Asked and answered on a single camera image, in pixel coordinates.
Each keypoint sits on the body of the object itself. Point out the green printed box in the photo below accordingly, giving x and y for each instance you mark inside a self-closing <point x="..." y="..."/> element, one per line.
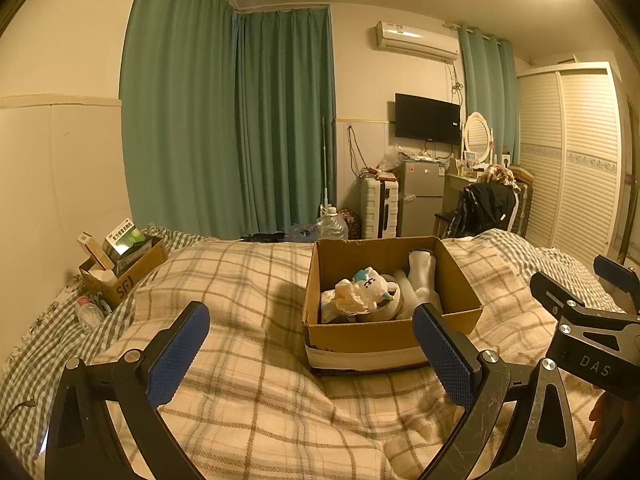
<point x="124" y="237"/>

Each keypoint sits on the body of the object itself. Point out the oval white mirror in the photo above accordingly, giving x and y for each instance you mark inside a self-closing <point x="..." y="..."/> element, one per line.
<point x="477" y="135"/>

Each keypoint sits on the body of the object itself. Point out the wide green curtain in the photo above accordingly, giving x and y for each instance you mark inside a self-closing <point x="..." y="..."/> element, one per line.
<point x="175" y="110"/>

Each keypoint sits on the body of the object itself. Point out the small cardboard carton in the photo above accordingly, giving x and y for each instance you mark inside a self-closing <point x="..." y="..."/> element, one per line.
<point x="130" y="280"/>

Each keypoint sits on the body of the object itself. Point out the cardboard box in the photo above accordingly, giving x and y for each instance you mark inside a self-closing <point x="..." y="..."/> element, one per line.
<point x="360" y="342"/>

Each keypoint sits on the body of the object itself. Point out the white cylindrical tumbler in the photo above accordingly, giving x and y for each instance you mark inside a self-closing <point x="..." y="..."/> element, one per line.
<point x="422" y="270"/>

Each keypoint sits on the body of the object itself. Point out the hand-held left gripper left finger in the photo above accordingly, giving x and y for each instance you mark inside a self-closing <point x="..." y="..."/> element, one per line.
<point x="180" y="355"/>

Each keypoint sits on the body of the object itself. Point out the white bowl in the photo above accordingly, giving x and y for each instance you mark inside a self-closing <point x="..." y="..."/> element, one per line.
<point x="387" y="310"/>

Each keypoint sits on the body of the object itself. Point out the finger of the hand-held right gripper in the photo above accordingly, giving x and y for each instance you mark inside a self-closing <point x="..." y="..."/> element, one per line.
<point x="550" y="292"/>
<point x="620" y="280"/>

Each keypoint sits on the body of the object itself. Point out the dark chair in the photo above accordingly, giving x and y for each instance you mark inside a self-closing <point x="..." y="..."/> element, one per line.
<point x="440" y="220"/>

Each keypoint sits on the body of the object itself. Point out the tan fluffy scarf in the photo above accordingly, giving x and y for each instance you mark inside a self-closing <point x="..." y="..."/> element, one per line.
<point x="497" y="176"/>

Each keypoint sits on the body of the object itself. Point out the clear water jug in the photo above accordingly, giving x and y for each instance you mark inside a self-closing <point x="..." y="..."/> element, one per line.
<point x="331" y="227"/>

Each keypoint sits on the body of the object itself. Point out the brown suitcase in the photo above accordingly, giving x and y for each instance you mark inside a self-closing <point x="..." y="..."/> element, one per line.
<point x="522" y="210"/>

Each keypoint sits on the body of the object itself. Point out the white rounded bottle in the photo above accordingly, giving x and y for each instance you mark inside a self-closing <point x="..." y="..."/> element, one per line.
<point x="407" y="292"/>

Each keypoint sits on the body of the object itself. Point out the person's right hand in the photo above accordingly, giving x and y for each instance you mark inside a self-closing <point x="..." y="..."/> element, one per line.
<point x="600" y="417"/>

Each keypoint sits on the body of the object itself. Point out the white slatted wardrobe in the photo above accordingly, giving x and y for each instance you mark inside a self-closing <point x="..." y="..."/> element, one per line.
<point x="570" y="160"/>

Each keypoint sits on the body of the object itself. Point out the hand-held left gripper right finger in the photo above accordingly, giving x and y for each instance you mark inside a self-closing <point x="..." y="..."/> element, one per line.
<point x="442" y="355"/>

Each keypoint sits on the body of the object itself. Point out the clear plastic bag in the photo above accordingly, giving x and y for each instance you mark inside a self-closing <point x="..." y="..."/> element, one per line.
<point x="390" y="160"/>

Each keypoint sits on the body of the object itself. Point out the small black object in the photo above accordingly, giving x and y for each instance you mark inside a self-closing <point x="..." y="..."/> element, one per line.
<point x="262" y="236"/>

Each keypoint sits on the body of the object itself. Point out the silver fridge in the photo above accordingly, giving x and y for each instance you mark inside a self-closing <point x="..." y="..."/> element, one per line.
<point x="420" y="200"/>

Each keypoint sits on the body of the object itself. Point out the white air conditioner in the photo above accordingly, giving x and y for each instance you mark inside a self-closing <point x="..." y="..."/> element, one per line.
<point x="417" y="40"/>

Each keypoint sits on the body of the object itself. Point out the dark patterned bag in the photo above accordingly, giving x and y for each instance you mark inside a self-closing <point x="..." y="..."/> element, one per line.
<point x="351" y="225"/>

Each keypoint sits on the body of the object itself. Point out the white plush toy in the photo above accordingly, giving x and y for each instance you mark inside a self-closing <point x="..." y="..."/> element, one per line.
<point x="372" y="285"/>

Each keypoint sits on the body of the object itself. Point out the narrow green curtain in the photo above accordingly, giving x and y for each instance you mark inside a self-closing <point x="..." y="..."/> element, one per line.
<point x="487" y="90"/>

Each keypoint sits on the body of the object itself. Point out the green checked bedsheet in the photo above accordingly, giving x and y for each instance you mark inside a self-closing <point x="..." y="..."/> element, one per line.
<point x="35" y="350"/>

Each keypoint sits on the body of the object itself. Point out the beige plaid blanket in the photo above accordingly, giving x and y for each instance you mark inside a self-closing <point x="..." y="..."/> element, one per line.
<point x="250" y="310"/>

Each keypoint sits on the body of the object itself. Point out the white mop pole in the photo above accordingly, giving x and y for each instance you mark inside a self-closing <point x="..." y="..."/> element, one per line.
<point x="326" y="160"/>

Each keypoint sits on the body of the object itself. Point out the white suitcase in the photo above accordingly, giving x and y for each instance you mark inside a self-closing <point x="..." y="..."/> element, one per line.
<point x="379" y="207"/>

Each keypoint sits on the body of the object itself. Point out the green window curtain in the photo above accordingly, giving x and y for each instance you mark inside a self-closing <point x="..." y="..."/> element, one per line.
<point x="285" y="120"/>

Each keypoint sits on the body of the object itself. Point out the black wall television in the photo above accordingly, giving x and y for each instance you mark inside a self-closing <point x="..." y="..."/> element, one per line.
<point x="427" y="119"/>

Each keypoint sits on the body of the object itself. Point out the white plastic bag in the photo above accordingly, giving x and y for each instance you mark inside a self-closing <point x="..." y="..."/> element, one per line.
<point x="340" y="302"/>

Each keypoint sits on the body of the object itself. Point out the slim beige box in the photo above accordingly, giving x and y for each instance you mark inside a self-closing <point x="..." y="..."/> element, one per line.
<point x="95" y="250"/>

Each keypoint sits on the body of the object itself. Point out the black jacket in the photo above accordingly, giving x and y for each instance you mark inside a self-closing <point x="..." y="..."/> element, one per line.
<point x="487" y="207"/>

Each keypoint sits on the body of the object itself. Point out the green checked quilt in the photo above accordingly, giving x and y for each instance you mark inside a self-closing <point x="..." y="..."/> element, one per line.
<point x="520" y="260"/>

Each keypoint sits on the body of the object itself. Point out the clear plastic bottle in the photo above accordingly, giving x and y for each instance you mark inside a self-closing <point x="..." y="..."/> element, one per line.
<point x="90" y="315"/>

